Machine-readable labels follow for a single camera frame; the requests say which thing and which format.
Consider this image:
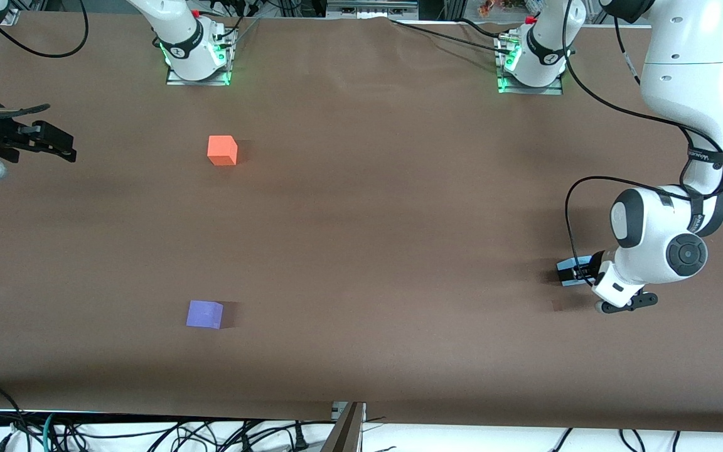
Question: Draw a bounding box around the light blue foam cube block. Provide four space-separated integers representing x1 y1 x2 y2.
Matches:
556 256 594 288

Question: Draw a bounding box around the orange foam cube block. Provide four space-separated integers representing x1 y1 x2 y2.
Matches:
207 135 238 167

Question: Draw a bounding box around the purple foam cube block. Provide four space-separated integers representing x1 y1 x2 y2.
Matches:
186 300 224 330

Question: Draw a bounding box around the brown paper table cover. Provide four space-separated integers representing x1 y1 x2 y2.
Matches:
0 11 723 434

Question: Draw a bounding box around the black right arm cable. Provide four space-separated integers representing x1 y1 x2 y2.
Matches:
0 0 90 59

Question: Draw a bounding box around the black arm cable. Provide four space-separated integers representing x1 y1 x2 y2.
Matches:
561 0 723 284
0 0 90 59

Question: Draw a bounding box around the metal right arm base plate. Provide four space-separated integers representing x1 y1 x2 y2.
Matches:
166 30 233 87

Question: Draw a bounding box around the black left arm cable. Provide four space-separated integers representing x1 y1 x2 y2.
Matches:
561 0 723 284

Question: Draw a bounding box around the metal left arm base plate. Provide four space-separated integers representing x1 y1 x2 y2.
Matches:
496 35 565 96

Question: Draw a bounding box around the black cable across table edge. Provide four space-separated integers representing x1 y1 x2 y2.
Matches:
389 18 516 56

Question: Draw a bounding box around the teal cable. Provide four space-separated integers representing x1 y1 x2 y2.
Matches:
40 412 62 452

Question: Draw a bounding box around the grey metal post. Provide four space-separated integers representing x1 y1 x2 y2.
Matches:
321 402 366 452

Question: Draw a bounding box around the aluminium frame profile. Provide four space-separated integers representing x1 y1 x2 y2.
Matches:
326 0 419 19

